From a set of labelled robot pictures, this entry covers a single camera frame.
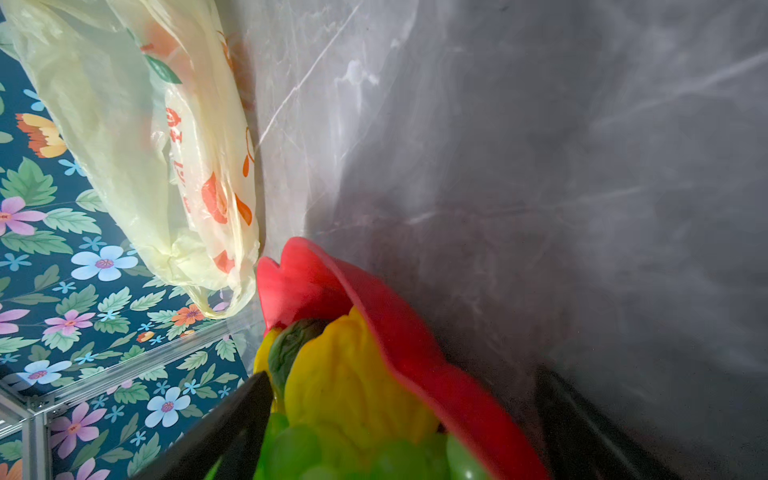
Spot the aluminium frame corner post left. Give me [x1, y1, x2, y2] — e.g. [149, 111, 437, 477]
[1, 316, 263, 479]

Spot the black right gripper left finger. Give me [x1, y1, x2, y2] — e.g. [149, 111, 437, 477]
[131, 372, 273, 479]

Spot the green fake lime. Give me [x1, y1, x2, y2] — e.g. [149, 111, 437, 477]
[267, 319, 331, 401]

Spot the yellow fake lemon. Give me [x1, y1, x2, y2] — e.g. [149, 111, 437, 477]
[283, 308, 440, 449]

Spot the green fake grape bunch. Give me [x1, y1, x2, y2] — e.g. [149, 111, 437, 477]
[205, 412, 491, 479]

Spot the orange yellow fake banana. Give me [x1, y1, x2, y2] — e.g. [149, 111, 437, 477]
[253, 327, 285, 414]

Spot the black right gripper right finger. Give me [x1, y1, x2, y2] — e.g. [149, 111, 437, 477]
[535, 367, 678, 480]

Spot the red flower-shaped plate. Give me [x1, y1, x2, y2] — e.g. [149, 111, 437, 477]
[256, 237, 550, 479]

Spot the yellow printed plastic bag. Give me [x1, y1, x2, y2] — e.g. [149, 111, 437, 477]
[1, 1, 260, 319]

